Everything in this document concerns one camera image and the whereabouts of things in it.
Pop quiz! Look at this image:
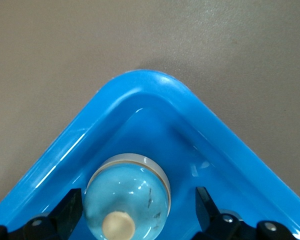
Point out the light blue call bell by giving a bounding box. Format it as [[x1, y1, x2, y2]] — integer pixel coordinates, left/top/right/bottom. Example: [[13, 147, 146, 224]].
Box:
[[84, 152, 171, 240]]

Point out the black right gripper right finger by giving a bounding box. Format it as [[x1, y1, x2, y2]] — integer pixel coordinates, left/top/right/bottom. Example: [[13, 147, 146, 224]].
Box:
[[192, 186, 256, 240]]

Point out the blue plastic tray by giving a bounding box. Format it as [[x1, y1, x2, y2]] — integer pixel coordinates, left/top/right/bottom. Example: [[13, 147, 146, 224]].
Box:
[[0, 69, 300, 240]]

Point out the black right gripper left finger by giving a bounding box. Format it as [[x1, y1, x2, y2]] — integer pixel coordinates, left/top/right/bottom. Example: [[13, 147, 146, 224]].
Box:
[[23, 187, 84, 240]]

